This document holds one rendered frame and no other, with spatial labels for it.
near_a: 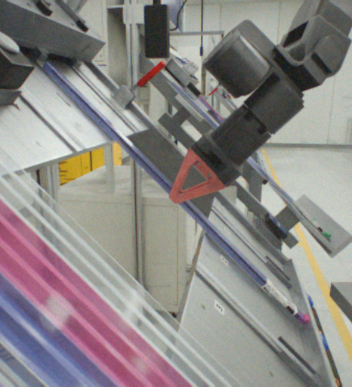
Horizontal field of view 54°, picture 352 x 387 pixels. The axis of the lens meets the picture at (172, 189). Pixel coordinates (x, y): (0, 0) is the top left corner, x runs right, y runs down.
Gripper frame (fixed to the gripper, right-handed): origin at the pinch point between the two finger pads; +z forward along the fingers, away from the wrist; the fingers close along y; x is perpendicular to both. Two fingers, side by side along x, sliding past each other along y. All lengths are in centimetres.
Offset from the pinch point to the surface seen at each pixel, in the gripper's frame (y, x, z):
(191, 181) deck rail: -19.2, 1.1, 2.2
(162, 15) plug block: 12.6, -13.5, -15.0
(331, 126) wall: -763, 167, -108
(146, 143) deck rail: -19.1, -10.2, 3.5
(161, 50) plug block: 12.6, -11.5, -12.8
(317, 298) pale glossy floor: -132, 100, 28
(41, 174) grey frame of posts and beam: -20.8, -22.2, 25.6
